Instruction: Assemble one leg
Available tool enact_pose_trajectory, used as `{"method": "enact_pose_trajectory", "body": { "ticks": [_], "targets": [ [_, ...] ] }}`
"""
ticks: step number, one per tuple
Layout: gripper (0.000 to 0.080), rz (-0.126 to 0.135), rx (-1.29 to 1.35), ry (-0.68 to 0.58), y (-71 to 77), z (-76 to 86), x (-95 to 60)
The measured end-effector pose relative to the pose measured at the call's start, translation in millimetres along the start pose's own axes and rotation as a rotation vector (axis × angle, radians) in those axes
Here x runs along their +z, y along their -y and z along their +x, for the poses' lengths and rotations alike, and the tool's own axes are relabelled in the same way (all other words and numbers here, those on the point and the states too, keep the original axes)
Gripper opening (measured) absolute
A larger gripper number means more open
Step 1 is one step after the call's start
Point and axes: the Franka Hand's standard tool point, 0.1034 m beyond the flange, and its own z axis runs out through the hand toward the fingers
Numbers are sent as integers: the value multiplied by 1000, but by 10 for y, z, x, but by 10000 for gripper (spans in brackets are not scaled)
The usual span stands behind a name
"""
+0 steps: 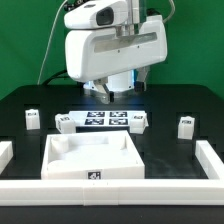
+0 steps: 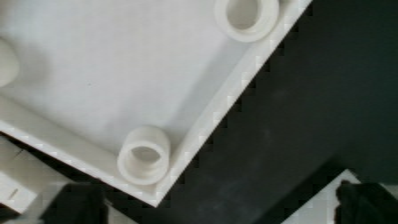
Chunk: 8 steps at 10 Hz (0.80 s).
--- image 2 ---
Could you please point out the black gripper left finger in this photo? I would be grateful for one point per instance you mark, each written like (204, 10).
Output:
(76, 207)

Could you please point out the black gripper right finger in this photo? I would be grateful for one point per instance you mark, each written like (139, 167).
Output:
(368, 204)

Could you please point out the white square table top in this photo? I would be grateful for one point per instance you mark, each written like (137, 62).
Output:
(128, 64)

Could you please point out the white obstacle fence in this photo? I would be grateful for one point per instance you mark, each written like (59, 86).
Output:
(30, 184)

